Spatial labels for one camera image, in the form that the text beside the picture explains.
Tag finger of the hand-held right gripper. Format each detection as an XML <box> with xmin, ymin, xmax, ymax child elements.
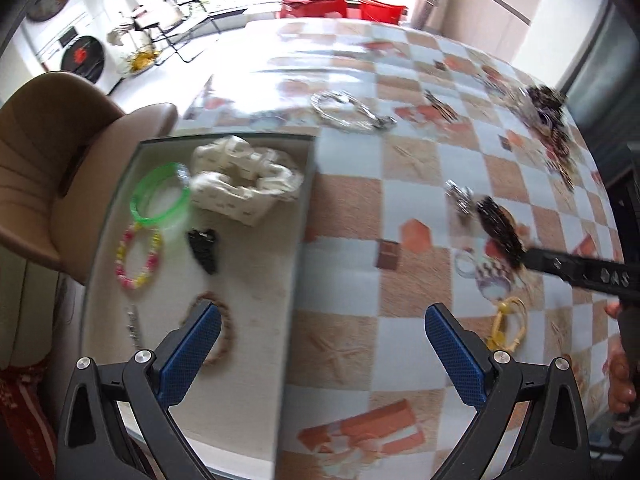
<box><xmin>522</xmin><ymin>247</ymin><xmax>589</xmax><ymax>287</ymax></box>

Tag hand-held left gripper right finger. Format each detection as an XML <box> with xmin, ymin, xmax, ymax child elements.
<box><xmin>424</xmin><ymin>303</ymin><xmax>594</xmax><ymax>480</ymax></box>

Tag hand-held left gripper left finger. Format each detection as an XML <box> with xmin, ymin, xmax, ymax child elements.
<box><xmin>56</xmin><ymin>302</ymin><xmax>223</xmax><ymax>480</ymax></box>

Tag brown beaded bracelet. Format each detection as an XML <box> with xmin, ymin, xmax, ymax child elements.
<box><xmin>184</xmin><ymin>291</ymin><xmax>237</xmax><ymax>362</ymax></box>

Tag silver snap hair clip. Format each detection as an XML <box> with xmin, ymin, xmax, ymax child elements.
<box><xmin>125</xmin><ymin>306</ymin><xmax>145</xmax><ymax>350</ymax></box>

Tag black rhinestone hair clip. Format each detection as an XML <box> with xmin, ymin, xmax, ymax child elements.
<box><xmin>475</xmin><ymin>197</ymin><xmax>527</xmax><ymax>267</ymax></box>

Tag grey shallow box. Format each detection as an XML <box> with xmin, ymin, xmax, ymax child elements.
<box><xmin>80</xmin><ymin>132</ymin><xmax>319</xmax><ymax>480</ymax></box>

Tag small black claw clip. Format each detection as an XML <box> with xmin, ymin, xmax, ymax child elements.
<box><xmin>187</xmin><ymin>228</ymin><xmax>220</xmax><ymax>275</ymax></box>

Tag pink yellow spiral hair tie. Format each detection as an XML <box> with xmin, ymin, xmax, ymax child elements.
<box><xmin>114</xmin><ymin>224</ymin><xmax>164</xmax><ymax>292</ymax></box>

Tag green plastic bracelet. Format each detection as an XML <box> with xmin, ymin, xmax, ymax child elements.
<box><xmin>129</xmin><ymin>162</ymin><xmax>194</xmax><ymax>232</ymax></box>

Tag cream polka dot scrunchie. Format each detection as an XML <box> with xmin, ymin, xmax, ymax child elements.
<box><xmin>188</xmin><ymin>134</ymin><xmax>307</xmax><ymax>229</ymax></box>

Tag person's right hand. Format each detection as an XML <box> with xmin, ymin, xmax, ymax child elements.
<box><xmin>604</xmin><ymin>301</ymin><xmax>640</xmax><ymax>432</ymax></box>

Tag gold hair clip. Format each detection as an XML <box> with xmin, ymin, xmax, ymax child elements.
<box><xmin>551</xmin><ymin>160</ymin><xmax>577</xmax><ymax>192</ymax></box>

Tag silver rhinestone hair clip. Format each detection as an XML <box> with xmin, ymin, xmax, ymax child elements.
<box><xmin>444</xmin><ymin>180</ymin><xmax>477</xmax><ymax>222</ymax></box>

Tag checkered printed tablecloth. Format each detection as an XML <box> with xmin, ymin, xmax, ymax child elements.
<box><xmin>177</xmin><ymin>17</ymin><xmax>624</xmax><ymax>480</ymax></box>

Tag leopard print scrunchie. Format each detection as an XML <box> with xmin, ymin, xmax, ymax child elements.
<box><xmin>522</xmin><ymin>85</ymin><xmax>569</xmax><ymax>114</ymax></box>

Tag red patterned cloth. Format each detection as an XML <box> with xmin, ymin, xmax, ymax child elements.
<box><xmin>0</xmin><ymin>364</ymin><xmax>57</xmax><ymax>480</ymax></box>

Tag dark slim hair clip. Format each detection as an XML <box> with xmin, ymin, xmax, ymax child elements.
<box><xmin>423</xmin><ymin>89</ymin><xmax>459</xmax><ymax>122</ymax></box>

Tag grey folding door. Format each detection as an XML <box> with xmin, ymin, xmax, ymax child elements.
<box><xmin>559</xmin><ymin>0</ymin><xmax>640</xmax><ymax>116</ymax></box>

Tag brown leather chair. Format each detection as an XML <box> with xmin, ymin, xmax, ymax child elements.
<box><xmin>0</xmin><ymin>72</ymin><xmax>179</xmax><ymax>287</ymax></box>

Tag white cabinet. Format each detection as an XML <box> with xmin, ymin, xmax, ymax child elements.
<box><xmin>425</xmin><ymin>0</ymin><xmax>547</xmax><ymax>64</ymax></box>

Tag yellow basket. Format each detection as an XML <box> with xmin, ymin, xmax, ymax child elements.
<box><xmin>119</xmin><ymin>44</ymin><xmax>162</xmax><ymax>74</ymax></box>

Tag red bucket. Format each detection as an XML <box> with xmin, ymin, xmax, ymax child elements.
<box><xmin>358</xmin><ymin>0</ymin><xmax>407</xmax><ymax>24</ymax></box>

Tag folding chair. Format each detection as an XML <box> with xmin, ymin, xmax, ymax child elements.
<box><xmin>119</xmin><ymin>0</ymin><xmax>222</xmax><ymax>64</ymax></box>

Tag brown spiral hair tie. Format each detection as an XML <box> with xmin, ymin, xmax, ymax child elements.
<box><xmin>544</xmin><ymin>129</ymin><xmax>572</xmax><ymax>161</ymax></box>

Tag silver bangle bracelet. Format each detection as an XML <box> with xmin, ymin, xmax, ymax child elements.
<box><xmin>310</xmin><ymin>90</ymin><xmax>399</xmax><ymax>134</ymax></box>

